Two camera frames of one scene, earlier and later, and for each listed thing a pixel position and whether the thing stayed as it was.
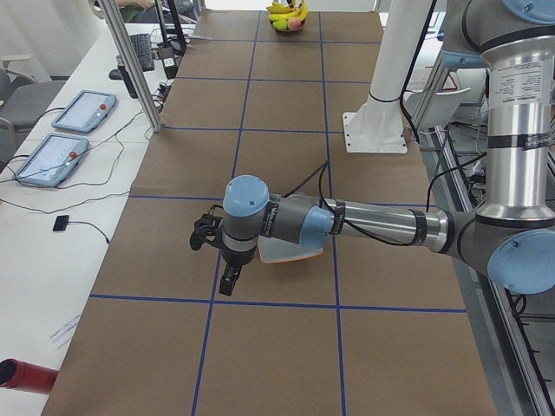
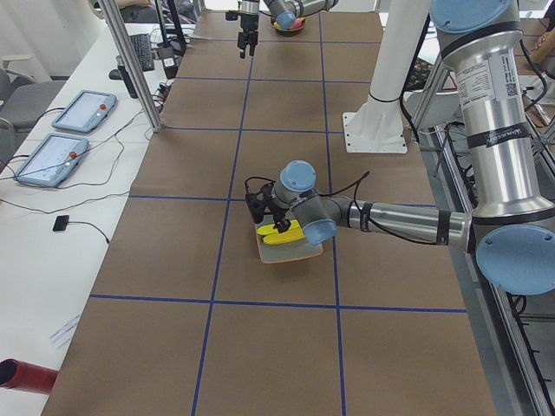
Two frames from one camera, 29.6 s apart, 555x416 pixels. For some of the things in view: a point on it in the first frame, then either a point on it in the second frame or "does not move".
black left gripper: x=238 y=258 to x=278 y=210
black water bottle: x=126 y=78 does not move
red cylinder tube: x=26 y=376 does not move
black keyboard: x=143 y=46 does not move
